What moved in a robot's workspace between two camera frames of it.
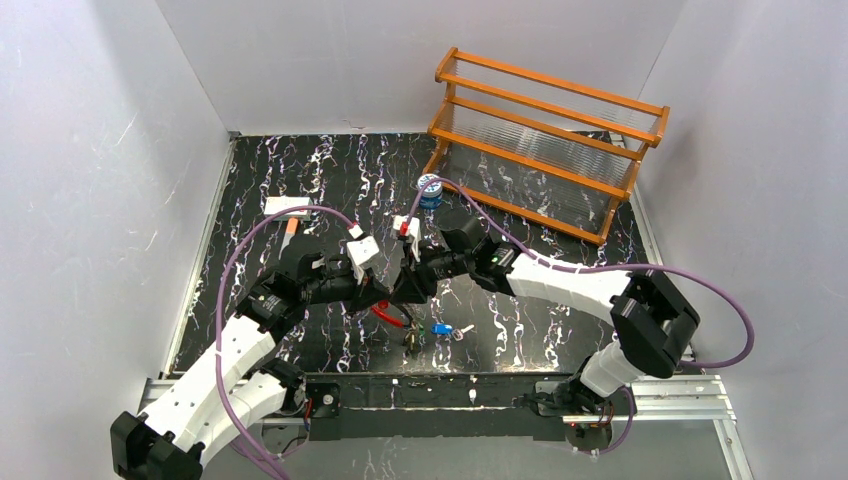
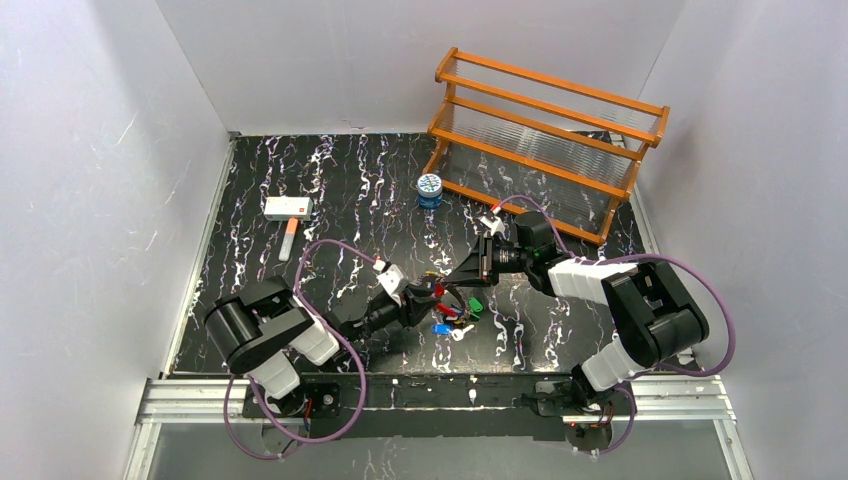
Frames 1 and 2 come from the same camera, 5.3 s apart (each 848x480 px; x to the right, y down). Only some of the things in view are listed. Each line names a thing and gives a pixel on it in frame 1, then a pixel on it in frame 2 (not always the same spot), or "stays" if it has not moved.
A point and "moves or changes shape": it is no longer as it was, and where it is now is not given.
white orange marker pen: x=291 y=229 stays
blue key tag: x=440 y=328 stays
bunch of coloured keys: x=383 y=311 moves or changes shape
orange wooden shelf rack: x=561 y=153 stays
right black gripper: x=421 y=273 -> x=489 y=259
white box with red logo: x=277 y=205 stays
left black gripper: x=374 y=287 -> x=411 y=307
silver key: x=458 y=333 stays
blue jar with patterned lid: x=431 y=195 stays
